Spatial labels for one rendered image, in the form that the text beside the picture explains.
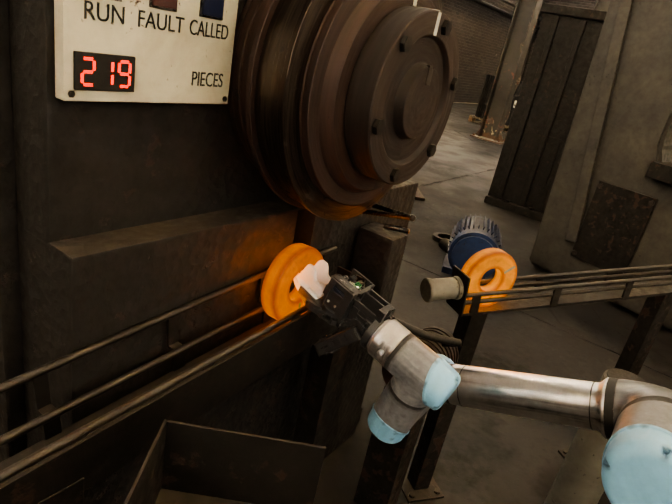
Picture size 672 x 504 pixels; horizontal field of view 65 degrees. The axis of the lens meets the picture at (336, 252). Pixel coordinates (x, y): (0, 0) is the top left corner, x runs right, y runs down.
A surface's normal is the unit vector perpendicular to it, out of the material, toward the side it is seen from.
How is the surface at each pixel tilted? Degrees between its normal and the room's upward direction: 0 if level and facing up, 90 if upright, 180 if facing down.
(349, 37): 66
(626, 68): 90
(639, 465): 86
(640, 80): 90
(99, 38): 90
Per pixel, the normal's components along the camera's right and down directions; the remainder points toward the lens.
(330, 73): -0.14, 0.25
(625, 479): -0.64, 0.10
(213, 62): 0.79, 0.37
